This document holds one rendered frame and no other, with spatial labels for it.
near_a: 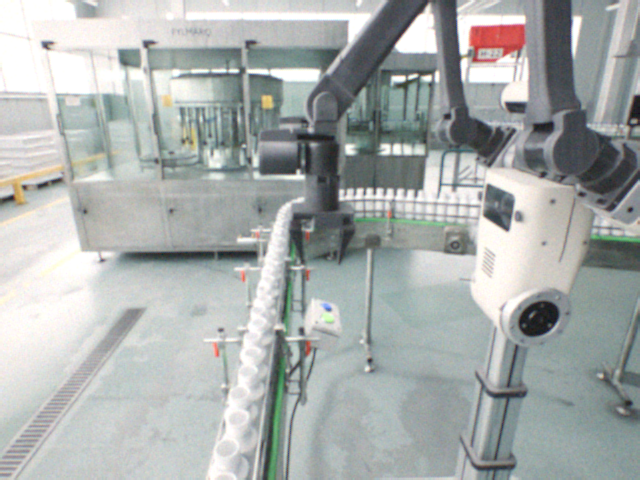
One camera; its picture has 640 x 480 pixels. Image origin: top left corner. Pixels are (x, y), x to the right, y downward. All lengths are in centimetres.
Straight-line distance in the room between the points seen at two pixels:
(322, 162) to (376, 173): 541
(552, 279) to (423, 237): 143
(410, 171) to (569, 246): 521
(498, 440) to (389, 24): 109
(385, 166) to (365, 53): 541
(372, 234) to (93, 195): 308
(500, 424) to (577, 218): 61
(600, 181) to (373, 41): 43
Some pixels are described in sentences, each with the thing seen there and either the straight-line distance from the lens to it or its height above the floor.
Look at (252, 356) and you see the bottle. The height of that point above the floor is 114.
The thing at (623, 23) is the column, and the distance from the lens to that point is 1141.
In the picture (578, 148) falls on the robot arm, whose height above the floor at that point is 159.
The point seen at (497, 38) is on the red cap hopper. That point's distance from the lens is 736.
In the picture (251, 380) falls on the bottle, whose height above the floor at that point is 116.
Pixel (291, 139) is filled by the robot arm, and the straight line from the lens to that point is 60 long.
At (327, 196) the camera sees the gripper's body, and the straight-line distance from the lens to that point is 60.
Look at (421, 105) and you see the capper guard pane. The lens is 606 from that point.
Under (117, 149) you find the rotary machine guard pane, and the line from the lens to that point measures 438.
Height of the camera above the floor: 166
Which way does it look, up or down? 20 degrees down
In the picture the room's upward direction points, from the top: straight up
